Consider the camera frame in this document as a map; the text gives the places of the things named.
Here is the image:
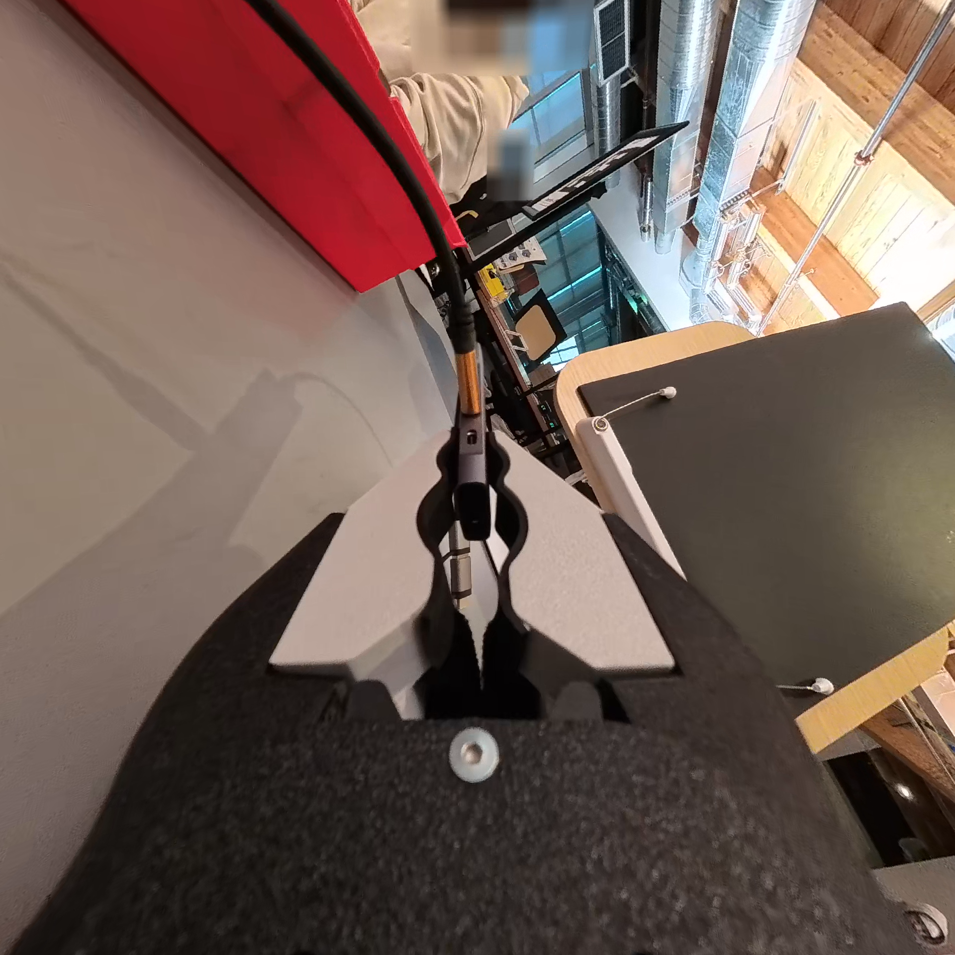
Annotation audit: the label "grey desk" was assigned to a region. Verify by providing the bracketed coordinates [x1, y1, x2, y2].
[0, 0, 478, 822]

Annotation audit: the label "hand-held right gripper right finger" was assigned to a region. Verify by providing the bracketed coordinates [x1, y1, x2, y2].
[485, 436, 676, 717]

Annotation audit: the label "silver ventilation duct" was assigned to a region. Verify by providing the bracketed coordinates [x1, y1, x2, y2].
[690, 0, 818, 247]
[649, 0, 736, 255]

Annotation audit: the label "metal ceiling pipe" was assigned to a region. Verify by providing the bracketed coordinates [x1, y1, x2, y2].
[754, 30, 955, 337]

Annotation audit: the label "black cable orange plugs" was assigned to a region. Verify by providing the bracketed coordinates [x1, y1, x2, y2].
[246, 0, 486, 415]

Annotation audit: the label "black panel wooden edge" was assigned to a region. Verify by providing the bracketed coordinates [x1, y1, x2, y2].
[556, 302, 955, 755]

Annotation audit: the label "red plastic bin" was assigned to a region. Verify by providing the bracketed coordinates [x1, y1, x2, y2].
[63, 0, 467, 293]

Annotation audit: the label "grey USB hub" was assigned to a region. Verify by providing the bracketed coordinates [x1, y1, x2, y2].
[446, 351, 499, 598]

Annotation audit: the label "white air vent grille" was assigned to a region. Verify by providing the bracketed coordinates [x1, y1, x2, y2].
[591, 0, 634, 83]

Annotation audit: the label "black framed marker sign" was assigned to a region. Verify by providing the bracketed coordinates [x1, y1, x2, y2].
[522, 121, 689, 221]

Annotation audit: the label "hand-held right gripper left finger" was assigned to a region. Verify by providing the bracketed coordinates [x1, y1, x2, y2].
[269, 431, 458, 719]

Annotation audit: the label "white bar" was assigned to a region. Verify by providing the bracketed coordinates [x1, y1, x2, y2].
[574, 416, 683, 575]

